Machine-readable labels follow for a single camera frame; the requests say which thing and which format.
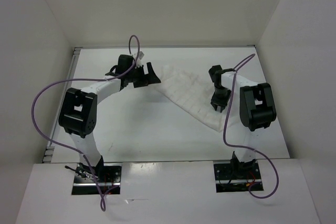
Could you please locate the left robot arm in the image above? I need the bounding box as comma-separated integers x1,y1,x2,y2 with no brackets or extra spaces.
58,61,161,182

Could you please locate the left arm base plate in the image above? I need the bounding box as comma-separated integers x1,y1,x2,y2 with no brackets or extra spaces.
67,163,122,195

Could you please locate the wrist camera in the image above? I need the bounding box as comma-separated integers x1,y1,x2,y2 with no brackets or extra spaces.
208,65,236,83
105,51,144,77

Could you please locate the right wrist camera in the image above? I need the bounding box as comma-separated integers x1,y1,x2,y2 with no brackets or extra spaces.
208,65,236,83

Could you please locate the white pleated skirt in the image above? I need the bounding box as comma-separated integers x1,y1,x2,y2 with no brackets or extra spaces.
155,66,226,132

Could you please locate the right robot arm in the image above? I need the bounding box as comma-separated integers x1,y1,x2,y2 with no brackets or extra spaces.
209,69,277,178

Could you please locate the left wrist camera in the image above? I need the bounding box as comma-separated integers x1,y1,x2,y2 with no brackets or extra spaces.
105,51,144,77

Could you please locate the aluminium table frame rail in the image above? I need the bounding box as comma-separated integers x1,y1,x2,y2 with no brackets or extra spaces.
42,47,82,164

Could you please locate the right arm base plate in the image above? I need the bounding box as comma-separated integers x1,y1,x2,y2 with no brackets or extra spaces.
213,162,264,193

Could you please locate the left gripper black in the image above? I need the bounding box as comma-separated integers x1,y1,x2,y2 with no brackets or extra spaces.
127,62,160,88

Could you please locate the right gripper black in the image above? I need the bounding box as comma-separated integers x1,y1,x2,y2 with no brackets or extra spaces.
211,86,233,111

